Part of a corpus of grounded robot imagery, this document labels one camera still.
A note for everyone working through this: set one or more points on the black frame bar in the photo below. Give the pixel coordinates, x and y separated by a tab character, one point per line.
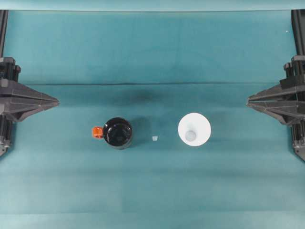
3	33
299	33

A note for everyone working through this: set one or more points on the white paper cup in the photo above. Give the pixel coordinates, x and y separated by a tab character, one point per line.
190	124

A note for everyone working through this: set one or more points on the small white paper scrap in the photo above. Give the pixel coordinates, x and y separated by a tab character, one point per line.
155	138

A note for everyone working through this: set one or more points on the blue-green table cloth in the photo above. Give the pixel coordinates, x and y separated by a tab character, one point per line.
152	190

